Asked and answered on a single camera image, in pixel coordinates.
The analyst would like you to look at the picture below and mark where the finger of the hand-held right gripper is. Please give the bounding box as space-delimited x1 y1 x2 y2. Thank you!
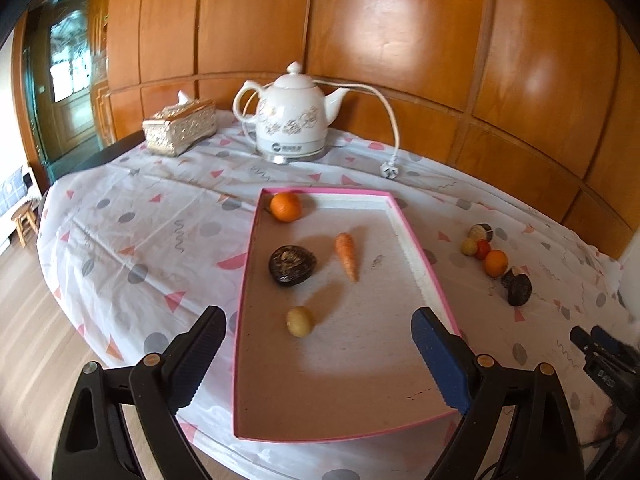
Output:
590 325 636 361
570 326 598 356

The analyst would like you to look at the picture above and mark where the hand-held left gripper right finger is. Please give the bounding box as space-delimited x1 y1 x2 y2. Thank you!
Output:
411 306 586 480

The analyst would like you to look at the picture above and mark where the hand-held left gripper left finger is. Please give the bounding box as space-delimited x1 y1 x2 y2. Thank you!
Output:
51 305 227 480

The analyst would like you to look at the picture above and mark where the dark round fruit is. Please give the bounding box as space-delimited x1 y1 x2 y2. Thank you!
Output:
268 245 317 287
501 270 533 307

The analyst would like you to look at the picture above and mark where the pink cardboard tray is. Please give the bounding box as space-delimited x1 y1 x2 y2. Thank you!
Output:
232 187 462 443

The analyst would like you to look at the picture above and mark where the small orange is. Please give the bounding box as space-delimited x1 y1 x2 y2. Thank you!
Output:
483 250 509 279

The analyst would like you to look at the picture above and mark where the small tan potato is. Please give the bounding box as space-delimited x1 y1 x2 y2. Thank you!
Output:
286 306 315 338

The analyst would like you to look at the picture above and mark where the small carrot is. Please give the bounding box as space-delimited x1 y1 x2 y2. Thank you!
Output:
335 233 360 283

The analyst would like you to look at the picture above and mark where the large orange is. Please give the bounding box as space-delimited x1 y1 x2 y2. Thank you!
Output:
270 191 303 223

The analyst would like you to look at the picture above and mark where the white patterned tablecloth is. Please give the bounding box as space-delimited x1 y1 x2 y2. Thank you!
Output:
37 110 626 480

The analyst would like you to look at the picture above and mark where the small wooden stool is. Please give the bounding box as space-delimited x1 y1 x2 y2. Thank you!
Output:
11 205 40 247

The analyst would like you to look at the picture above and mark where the cream ornate tissue box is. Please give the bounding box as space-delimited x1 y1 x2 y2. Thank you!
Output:
142 91 217 156

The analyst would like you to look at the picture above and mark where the white checked cloth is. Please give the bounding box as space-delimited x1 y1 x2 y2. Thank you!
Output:
0 167 38 216

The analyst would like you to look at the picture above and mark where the white ceramic electric kettle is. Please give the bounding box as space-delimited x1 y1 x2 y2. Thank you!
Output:
233 61 351 165

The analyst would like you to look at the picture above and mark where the green glass door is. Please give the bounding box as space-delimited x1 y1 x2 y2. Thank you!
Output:
20 0 108 181

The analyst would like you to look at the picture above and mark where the white kettle power cord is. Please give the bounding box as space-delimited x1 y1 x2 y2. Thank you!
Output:
320 80 401 180

